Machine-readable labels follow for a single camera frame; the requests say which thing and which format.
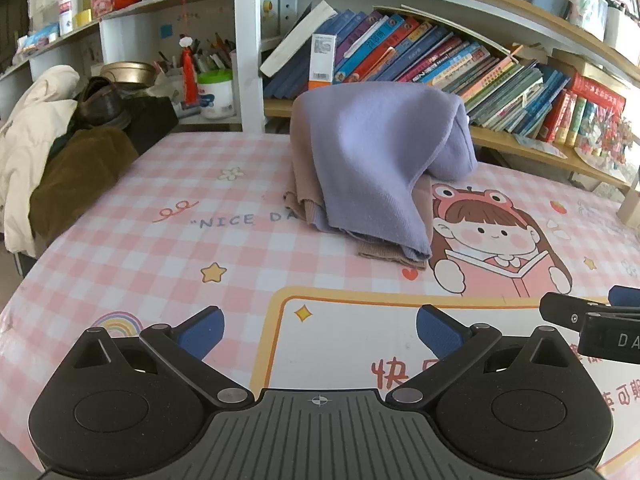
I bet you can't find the tall orange white box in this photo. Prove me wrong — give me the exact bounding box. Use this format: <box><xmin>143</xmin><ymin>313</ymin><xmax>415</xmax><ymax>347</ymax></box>
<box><xmin>308</xmin><ymin>33</ymin><xmax>337</xmax><ymax>92</ymax></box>

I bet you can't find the bunch of pens and pencils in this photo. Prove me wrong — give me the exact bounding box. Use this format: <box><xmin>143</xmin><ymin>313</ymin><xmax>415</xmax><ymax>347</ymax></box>
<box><xmin>155</xmin><ymin>32</ymin><xmax>236</xmax><ymax>76</ymax></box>

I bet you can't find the colourful paper decoration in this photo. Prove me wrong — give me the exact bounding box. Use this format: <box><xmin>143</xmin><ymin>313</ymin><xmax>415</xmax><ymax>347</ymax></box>
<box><xmin>575</xmin><ymin>110</ymin><xmax>640</xmax><ymax>171</ymax></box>

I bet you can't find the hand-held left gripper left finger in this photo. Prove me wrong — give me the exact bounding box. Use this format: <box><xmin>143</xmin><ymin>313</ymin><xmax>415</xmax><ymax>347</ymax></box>
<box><xmin>65</xmin><ymin>305</ymin><xmax>256</xmax><ymax>409</ymax></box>

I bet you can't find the white wooden bookshelf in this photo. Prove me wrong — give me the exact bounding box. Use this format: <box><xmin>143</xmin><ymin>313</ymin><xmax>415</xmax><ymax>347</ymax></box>
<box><xmin>0</xmin><ymin>0</ymin><xmax>640</xmax><ymax>196</ymax></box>

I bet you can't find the white jar green lid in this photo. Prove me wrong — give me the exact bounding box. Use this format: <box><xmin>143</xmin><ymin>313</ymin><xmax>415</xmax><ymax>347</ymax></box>
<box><xmin>196</xmin><ymin>69</ymin><xmax>236</xmax><ymax>120</ymax></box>

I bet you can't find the white bottle blue cap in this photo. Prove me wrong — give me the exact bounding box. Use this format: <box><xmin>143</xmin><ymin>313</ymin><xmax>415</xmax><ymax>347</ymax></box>
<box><xmin>59</xmin><ymin>0</ymin><xmax>79</xmax><ymax>37</ymax></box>

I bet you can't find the thick white book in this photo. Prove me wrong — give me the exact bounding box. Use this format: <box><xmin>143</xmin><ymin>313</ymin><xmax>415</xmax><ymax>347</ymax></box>
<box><xmin>259</xmin><ymin>0</ymin><xmax>338</xmax><ymax>78</ymax></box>

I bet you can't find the red tassel ornament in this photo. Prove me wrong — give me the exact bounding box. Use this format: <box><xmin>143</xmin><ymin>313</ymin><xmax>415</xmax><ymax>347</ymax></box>
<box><xmin>179</xmin><ymin>35</ymin><xmax>197</xmax><ymax>106</ymax></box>

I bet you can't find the wooden pen holder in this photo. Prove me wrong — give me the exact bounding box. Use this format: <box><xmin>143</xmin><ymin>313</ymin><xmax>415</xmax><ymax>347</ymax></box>
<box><xmin>617</xmin><ymin>180</ymin><xmax>640</xmax><ymax>226</ymax></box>

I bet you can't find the brown leather shoe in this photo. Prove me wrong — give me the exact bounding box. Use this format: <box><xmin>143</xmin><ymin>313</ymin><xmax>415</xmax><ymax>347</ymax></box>
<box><xmin>72</xmin><ymin>76</ymin><xmax>132</xmax><ymax>131</ymax></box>

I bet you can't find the brass bowl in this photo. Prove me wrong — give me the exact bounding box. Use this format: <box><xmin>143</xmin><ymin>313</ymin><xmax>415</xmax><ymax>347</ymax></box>
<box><xmin>100</xmin><ymin>61</ymin><xmax>157</xmax><ymax>92</ymax></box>

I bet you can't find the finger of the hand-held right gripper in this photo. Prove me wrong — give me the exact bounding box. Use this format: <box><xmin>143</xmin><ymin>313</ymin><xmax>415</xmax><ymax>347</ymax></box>
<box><xmin>539</xmin><ymin>291</ymin><xmax>640</xmax><ymax>362</ymax></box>
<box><xmin>608</xmin><ymin>285</ymin><xmax>640</xmax><ymax>307</ymax></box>

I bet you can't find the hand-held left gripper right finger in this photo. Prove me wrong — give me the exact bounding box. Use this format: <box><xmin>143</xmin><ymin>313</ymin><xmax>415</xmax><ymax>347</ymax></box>
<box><xmin>385</xmin><ymin>304</ymin><xmax>577</xmax><ymax>407</ymax></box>

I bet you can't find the brown corduroy garment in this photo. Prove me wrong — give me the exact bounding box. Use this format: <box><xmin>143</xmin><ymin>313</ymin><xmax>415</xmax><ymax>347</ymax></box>
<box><xmin>28</xmin><ymin>125</ymin><xmax>140</xmax><ymax>241</ymax></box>

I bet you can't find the cream puffer jacket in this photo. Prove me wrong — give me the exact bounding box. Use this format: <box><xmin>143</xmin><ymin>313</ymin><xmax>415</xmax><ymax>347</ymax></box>
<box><xmin>0</xmin><ymin>65</ymin><xmax>81</xmax><ymax>256</ymax></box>

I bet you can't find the purple and tan sweater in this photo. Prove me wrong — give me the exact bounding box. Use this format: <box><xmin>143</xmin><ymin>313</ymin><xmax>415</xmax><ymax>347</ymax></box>
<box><xmin>282</xmin><ymin>81</ymin><xmax>479</xmax><ymax>272</ymax></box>

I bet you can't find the row of colourful books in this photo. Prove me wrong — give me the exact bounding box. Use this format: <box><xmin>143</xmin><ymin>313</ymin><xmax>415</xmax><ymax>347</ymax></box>
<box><xmin>262</xmin><ymin>7</ymin><xmax>628</xmax><ymax>156</ymax></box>

